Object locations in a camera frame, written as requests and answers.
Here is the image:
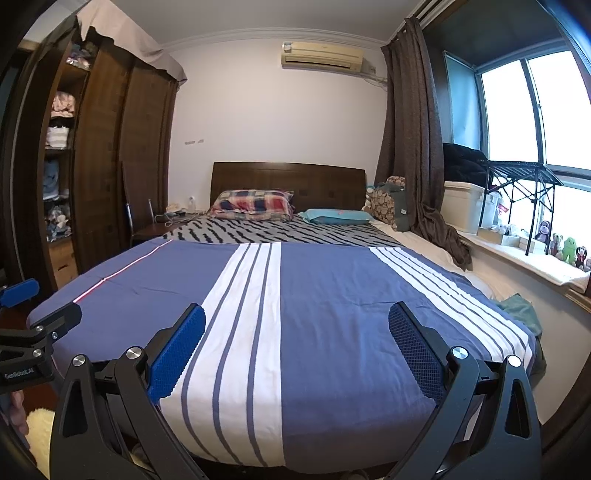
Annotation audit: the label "white windowsill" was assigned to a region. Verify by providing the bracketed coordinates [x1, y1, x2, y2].
[456, 228, 591, 298]

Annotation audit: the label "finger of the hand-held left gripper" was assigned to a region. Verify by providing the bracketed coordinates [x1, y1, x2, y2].
[0, 278, 40, 308]
[28, 302, 83, 342]

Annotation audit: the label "blue white striped duvet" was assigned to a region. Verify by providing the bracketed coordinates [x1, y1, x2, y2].
[26, 240, 539, 468]

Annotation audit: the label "white bed sheet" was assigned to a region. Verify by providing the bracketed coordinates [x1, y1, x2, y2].
[396, 230, 523, 302]

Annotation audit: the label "white storage box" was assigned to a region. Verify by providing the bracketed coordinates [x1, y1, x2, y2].
[442, 180, 488, 234]

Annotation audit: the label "dark wooden wardrobe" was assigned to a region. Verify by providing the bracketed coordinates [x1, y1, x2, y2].
[0, 25, 182, 296]

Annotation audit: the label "dark wooden nightstand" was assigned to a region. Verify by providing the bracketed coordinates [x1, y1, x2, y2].
[130, 217, 195, 243]

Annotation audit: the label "beige wall air conditioner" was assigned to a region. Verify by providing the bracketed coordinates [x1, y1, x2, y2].
[281, 41, 378, 75]

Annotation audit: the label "metal frame chair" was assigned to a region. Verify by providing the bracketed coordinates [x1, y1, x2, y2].
[120, 160, 156, 248]

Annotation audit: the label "dark wooden headboard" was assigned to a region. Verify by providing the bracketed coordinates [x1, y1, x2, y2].
[210, 161, 367, 216]

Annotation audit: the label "window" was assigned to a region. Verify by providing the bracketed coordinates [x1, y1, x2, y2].
[475, 28, 591, 261]

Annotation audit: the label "zebra patterned blanket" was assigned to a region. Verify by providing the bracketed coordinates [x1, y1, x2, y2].
[163, 216, 403, 248]

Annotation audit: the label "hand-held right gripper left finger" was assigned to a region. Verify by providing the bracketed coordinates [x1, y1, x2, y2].
[48, 302, 218, 480]

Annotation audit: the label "white charger cable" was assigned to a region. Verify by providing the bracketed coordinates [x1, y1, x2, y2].
[154, 196, 209, 225]

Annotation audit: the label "teal pillow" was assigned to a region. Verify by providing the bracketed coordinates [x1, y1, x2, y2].
[297, 209, 376, 226]

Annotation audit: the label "pink folded clothes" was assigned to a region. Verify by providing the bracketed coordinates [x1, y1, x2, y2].
[51, 91, 77, 117]

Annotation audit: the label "beige cardboard box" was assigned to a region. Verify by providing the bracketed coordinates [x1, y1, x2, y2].
[477, 225, 533, 251]

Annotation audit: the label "black jacket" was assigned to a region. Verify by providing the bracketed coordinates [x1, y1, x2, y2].
[442, 142, 493, 188]

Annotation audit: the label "brown curtain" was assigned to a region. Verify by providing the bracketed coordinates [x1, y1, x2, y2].
[375, 17, 474, 271]

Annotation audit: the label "dark green cushion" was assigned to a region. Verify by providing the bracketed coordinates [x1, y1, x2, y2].
[376, 183, 413, 233]

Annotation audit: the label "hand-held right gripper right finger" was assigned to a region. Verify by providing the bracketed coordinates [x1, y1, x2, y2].
[388, 301, 543, 480]

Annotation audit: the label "plaid pillow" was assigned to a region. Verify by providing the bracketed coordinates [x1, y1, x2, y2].
[208, 188, 295, 222]

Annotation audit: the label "black folding table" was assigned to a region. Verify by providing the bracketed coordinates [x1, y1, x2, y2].
[477, 159, 565, 257]

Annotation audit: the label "light blue folded clothes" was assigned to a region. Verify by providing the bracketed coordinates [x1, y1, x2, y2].
[43, 158, 62, 200]

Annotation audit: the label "green frog plush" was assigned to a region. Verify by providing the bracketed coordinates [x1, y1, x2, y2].
[560, 236, 581, 265]

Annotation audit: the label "white striped folded clothes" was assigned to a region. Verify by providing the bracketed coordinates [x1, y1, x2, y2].
[45, 126, 71, 149]

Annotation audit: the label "log print cushion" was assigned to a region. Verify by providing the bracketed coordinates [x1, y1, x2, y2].
[364, 175, 408, 227]

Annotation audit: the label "grey cloth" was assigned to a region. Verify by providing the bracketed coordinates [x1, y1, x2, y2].
[75, 0, 188, 85]

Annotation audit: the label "grey roller blind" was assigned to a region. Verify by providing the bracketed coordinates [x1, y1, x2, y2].
[443, 51, 484, 151]

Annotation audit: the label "person's left cream fleece leg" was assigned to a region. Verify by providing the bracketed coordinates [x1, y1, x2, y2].
[25, 407, 57, 448]

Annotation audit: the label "white plastic bag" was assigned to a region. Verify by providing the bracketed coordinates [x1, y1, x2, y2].
[483, 191, 515, 230]

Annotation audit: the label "teal cloth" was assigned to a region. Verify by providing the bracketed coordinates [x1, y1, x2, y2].
[489, 294, 544, 339]

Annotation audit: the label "person's left hand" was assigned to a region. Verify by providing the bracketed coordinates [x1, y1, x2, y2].
[8, 391, 29, 437]

